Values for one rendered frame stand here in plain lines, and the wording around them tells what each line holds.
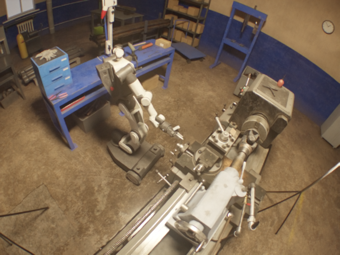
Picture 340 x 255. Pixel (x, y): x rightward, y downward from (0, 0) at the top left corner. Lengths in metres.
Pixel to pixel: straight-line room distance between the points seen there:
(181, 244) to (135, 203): 0.96
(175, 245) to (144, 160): 1.18
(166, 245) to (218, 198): 0.55
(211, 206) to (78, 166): 1.86
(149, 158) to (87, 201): 0.95
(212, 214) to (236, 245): 1.40
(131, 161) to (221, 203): 1.41
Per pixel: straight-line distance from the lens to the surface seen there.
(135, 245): 1.25
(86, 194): 2.29
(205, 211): 1.03
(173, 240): 1.41
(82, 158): 2.53
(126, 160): 2.23
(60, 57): 2.06
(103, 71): 1.48
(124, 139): 2.19
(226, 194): 1.11
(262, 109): 1.76
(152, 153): 2.27
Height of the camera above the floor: 2.10
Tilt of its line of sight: 48 degrees down
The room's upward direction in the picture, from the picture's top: 14 degrees clockwise
